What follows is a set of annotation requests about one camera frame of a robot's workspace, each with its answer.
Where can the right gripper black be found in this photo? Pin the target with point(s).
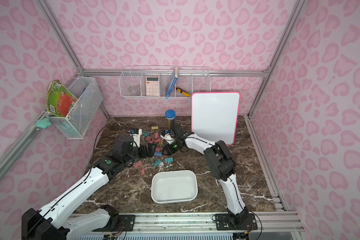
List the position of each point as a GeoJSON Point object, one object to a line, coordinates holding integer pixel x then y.
{"type": "Point", "coordinates": [171, 147]}

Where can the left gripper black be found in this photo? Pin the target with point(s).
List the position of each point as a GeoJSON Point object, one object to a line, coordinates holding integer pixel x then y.
{"type": "Point", "coordinates": [143, 150]}

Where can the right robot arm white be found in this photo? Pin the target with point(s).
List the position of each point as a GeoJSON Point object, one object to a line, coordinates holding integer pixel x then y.
{"type": "Point", "coordinates": [222, 166]}

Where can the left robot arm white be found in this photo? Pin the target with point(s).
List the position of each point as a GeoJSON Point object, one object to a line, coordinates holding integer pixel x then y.
{"type": "Point", "coordinates": [51, 222]}

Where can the white storage tray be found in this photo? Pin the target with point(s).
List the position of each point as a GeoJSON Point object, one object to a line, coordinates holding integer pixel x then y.
{"type": "Point", "coordinates": [174, 187]}

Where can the blue lid pencil canister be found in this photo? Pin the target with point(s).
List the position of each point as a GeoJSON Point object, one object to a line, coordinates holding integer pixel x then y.
{"type": "Point", "coordinates": [170, 118]}

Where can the pink framed whiteboard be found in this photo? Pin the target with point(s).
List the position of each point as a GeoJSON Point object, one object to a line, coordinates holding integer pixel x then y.
{"type": "Point", "coordinates": [214, 115]}

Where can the yellow utility knife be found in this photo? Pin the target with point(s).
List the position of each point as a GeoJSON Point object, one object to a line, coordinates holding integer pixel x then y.
{"type": "Point", "coordinates": [180, 90]}

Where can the blue book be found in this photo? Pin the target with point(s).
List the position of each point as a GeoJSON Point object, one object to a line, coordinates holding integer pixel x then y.
{"type": "Point", "coordinates": [172, 82]}

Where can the white calculator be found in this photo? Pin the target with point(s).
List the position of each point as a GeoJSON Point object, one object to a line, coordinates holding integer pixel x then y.
{"type": "Point", "coordinates": [153, 86]}

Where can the green red snack bag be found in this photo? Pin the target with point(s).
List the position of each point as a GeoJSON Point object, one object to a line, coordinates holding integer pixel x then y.
{"type": "Point", "coordinates": [59, 99]}

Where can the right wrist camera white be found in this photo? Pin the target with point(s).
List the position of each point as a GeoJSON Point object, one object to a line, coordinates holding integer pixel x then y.
{"type": "Point", "coordinates": [168, 138]}

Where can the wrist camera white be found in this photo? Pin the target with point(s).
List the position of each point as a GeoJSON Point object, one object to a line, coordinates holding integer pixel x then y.
{"type": "Point", "coordinates": [168, 138]}
{"type": "Point", "coordinates": [136, 134]}

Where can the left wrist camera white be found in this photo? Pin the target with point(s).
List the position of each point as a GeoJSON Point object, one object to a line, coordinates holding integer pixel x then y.
{"type": "Point", "coordinates": [136, 134]}

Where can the wire shelf on back wall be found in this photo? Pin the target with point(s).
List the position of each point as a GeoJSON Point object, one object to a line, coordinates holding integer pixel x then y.
{"type": "Point", "coordinates": [132, 83]}

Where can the white mesh wall basket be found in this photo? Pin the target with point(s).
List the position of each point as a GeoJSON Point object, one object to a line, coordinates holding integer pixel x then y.
{"type": "Point", "coordinates": [76, 124]}

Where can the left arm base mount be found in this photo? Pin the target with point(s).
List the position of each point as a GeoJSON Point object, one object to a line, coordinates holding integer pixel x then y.
{"type": "Point", "coordinates": [116, 224]}

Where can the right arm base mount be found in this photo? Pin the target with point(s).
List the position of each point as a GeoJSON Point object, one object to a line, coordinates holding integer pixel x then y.
{"type": "Point", "coordinates": [227, 222]}

